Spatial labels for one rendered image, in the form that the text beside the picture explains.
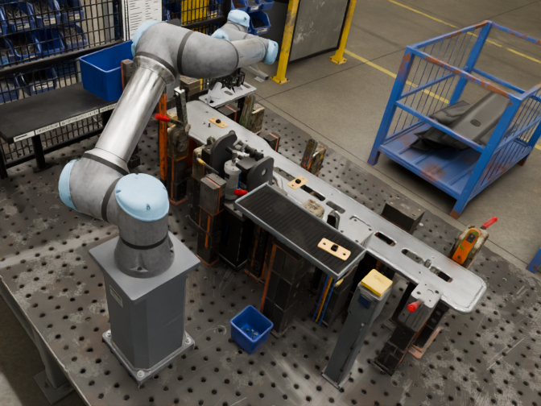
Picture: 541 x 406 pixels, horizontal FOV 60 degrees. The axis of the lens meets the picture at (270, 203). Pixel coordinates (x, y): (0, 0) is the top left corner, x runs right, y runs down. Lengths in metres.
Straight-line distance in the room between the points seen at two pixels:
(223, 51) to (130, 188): 0.43
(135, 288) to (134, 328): 0.17
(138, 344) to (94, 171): 0.51
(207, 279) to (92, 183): 0.72
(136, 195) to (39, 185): 1.11
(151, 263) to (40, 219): 0.89
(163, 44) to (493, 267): 1.58
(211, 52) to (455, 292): 0.99
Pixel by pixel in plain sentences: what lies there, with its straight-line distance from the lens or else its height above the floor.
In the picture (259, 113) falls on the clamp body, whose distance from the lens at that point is 2.04.
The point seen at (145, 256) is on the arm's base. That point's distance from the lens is 1.19.
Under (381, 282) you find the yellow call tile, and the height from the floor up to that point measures 1.16.
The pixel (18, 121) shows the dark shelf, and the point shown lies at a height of 1.03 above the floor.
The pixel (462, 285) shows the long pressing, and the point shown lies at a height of 1.00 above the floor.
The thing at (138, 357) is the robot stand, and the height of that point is 0.79.
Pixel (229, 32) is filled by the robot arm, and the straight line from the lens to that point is 1.66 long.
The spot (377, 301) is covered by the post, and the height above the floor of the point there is 1.13.
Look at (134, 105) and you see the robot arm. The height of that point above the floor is 1.43.
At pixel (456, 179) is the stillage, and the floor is 0.17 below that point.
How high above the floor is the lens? 2.04
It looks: 40 degrees down
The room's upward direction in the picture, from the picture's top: 11 degrees clockwise
